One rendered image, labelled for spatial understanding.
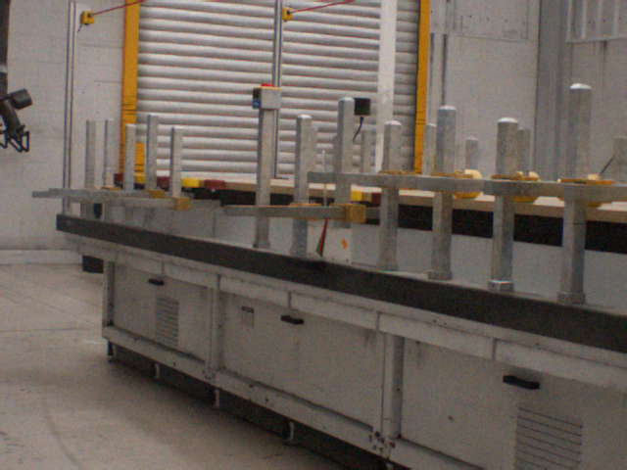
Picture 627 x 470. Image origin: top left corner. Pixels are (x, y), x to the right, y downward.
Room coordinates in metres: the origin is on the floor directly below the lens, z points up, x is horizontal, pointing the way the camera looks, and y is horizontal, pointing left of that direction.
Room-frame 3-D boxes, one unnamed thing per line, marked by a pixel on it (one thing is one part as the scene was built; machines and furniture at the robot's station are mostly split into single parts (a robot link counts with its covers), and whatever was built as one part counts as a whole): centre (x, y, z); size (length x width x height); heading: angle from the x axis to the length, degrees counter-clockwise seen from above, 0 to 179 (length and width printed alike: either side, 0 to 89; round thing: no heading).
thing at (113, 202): (4.55, 0.57, 0.81); 0.43 x 0.03 x 0.04; 119
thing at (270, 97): (3.97, 0.18, 1.18); 0.07 x 0.07 x 0.08; 29
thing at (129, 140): (5.05, 0.79, 0.88); 0.04 x 0.04 x 0.48; 29
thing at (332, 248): (3.54, -0.03, 0.75); 0.26 x 0.01 x 0.10; 29
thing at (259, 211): (3.45, -0.02, 0.84); 0.43 x 0.03 x 0.04; 119
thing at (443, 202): (3.09, -0.31, 0.90); 0.04 x 0.04 x 0.48; 29
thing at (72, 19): (5.77, 1.15, 1.20); 0.15 x 0.12 x 1.00; 29
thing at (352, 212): (3.50, -0.08, 0.85); 0.14 x 0.06 x 0.05; 29
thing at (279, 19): (6.30, 0.22, 1.25); 0.15 x 0.08 x 1.10; 29
